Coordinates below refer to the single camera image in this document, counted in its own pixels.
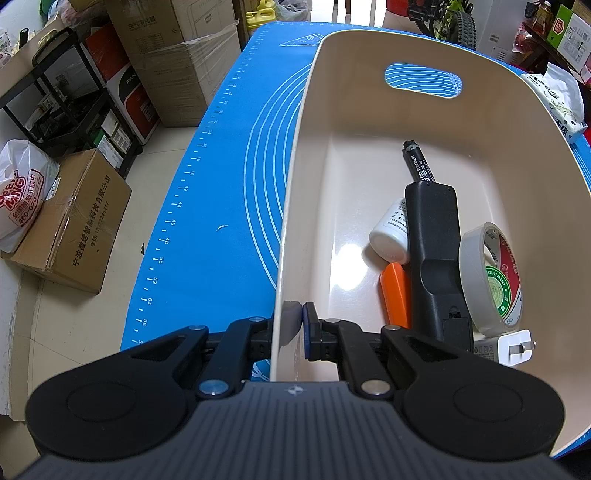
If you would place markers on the white plastic shopping bag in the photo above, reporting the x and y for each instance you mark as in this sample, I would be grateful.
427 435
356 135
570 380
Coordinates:
23 194

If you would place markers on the white tape roll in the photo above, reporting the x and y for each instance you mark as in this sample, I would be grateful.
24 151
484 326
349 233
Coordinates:
475 272

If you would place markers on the beige plastic basket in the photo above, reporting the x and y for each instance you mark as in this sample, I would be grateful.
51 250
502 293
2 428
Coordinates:
351 184

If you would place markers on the red bucket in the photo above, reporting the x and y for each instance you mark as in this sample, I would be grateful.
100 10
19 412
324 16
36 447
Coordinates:
399 5

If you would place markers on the yellow oil jug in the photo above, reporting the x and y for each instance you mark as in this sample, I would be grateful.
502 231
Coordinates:
259 16

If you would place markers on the white wall charger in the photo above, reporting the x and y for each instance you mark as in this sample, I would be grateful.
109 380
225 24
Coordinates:
494 348

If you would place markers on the flat brown cardboard box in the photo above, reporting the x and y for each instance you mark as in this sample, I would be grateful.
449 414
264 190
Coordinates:
78 221

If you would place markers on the black remote control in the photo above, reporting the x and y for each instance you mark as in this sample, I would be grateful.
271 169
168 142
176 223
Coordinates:
434 240

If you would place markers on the green and white carton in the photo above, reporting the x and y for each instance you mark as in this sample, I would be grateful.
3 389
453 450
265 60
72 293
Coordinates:
572 34

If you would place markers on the black marker pen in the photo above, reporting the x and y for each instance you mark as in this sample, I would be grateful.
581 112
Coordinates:
419 161

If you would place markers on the blue silicone mat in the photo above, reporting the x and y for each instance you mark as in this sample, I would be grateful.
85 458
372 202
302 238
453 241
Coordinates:
221 184

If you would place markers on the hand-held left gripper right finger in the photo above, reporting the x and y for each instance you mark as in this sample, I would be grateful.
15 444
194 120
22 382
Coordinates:
308 332

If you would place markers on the toy buggy with tyre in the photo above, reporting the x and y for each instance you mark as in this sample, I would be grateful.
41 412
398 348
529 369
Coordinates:
455 21

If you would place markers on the orange plastic tool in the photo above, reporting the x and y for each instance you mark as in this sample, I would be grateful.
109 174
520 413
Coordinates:
396 295

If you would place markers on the translucent plastic bag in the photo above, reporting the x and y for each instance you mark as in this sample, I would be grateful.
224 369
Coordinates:
291 8

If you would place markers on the black metal rack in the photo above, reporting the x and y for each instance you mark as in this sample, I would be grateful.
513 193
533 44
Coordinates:
60 92

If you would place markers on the patterned tissue pack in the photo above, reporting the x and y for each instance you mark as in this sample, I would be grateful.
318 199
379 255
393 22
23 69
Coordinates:
558 106

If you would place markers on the red and white appliance box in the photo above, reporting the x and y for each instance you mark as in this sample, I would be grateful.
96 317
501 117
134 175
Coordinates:
129 97

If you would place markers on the white cabinet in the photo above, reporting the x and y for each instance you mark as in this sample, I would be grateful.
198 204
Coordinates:
496 32

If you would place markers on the white plastic bottle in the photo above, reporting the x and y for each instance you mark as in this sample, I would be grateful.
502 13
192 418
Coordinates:
390 235

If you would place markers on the large taped cardboard box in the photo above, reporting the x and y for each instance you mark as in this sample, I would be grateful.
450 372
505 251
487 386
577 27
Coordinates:
180 60

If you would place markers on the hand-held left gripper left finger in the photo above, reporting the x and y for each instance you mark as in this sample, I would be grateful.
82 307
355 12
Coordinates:
258 339

